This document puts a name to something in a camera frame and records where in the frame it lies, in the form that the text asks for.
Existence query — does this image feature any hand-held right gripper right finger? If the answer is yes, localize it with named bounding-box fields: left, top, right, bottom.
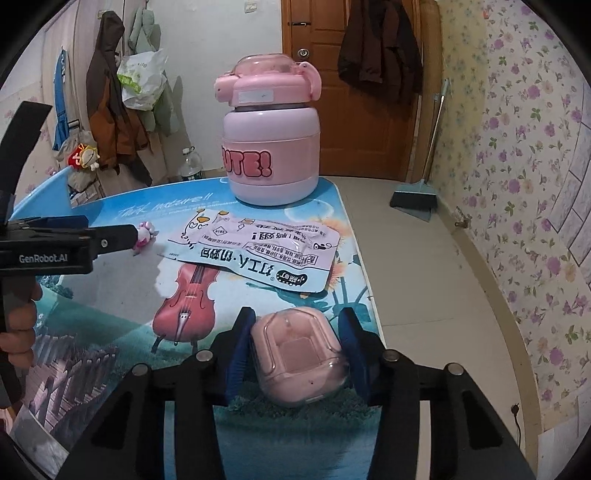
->
left=337, top=307, right=539, bottom=480

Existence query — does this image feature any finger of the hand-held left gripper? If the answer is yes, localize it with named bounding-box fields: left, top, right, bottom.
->
left=88, top=223, right=140, bottom=254

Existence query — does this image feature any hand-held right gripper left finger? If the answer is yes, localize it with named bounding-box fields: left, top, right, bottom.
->
left=55, top=307, right=257, bottom=480

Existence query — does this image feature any small pink figure toy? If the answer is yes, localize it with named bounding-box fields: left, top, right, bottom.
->
left=133, top=222, right=160, bottom=256

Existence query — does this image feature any clear pink earbud case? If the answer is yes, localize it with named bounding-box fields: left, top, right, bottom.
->
left=249, top=308, right=351, bottom=408

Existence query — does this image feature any light blue plastic basin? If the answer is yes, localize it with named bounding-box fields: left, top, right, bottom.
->
left=7, top=166, right=95, bottom=227

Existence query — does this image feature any white printed snack packet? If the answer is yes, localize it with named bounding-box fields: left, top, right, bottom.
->
left=164, top=208, right=341, bottom=294

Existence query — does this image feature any person's left hand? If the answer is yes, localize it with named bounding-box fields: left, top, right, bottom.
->
left=0, top=281, right=43, bottom=367

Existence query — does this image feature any sunflower plush with red heart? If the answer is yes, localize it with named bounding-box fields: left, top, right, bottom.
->
left=68, top=144, right=101, bottom=172

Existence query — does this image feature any large clear water bottle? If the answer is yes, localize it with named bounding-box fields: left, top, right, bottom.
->
left=179, top=147, right=204, bottom=182

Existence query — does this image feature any grey fabric bag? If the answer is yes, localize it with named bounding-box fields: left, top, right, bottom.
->
left=55, top=129, right=100, bottom=195

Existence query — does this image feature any brown hanging jacket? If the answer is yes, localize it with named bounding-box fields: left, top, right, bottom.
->
left=85, top=10, right=153, bottom=188

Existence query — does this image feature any white plastic shopping bag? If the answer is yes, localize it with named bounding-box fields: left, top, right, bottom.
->
left=116, top=48, right=169, bottom=112

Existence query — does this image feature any large pink water jug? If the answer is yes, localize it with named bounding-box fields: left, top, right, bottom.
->
left=213, top=54, right=322, bottom=207

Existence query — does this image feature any beige wooden wardrobe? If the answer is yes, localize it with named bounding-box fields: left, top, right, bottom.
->
left=39, top=0, right=162, bottom=204

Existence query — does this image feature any pale green coat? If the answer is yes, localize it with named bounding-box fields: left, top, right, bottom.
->
left=127, top=0, right=174, bottom=137

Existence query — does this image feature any white paper sheet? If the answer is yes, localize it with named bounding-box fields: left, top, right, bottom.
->
left=538, top=408, right=580, bottom=480

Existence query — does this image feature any brown wooden door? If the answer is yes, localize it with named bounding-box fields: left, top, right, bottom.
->
left=281, top=0, right=437, bottom=183

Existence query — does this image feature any dark brown jacket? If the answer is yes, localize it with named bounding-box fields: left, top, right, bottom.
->
left=338, top=0, right=423, bottom=95

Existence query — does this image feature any teal long-handled dustpan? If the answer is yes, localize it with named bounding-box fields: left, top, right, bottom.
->
left=390, top=78, right=451, bottom=223

